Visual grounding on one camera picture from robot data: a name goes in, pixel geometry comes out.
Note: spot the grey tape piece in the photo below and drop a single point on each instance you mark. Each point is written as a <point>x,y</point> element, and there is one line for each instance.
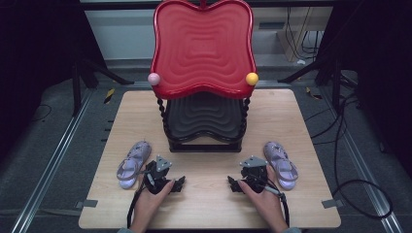
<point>332,204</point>
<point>87,203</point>

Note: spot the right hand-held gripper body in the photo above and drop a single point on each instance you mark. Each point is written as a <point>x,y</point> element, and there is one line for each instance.
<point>256,174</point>

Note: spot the black metal stand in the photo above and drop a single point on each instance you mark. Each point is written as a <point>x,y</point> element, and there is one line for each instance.
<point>76,84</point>
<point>336,77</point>

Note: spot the person's left hand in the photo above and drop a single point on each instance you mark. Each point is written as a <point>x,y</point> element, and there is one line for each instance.
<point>145,207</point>

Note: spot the red and black shoe rack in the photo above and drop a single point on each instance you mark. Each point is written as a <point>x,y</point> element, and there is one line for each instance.
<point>204,48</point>

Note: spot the purple child sandal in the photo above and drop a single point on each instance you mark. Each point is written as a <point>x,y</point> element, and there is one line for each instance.
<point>136,154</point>
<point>281,168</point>

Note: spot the aluminium floor rail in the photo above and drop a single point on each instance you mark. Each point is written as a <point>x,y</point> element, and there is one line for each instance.
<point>51,165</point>
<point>362,168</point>

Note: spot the yellow black tape piece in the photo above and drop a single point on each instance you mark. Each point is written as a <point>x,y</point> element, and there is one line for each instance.
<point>312,93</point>
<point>109,95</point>

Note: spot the person's right hand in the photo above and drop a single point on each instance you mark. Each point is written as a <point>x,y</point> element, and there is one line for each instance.
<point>268,204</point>

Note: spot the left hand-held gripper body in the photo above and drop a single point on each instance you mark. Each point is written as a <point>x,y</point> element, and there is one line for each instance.
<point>155,176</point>

